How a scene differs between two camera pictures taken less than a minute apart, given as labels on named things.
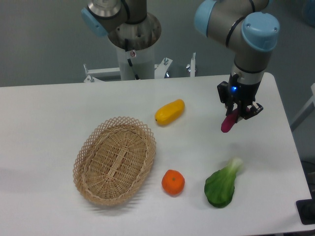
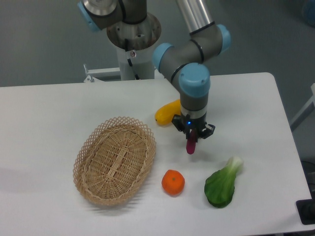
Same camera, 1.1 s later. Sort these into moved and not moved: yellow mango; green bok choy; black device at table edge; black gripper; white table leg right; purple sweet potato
Moved: black gripper; purple sweet potato
Not moved: black device at table edge; yellow mango; white table leg right; green bok choy
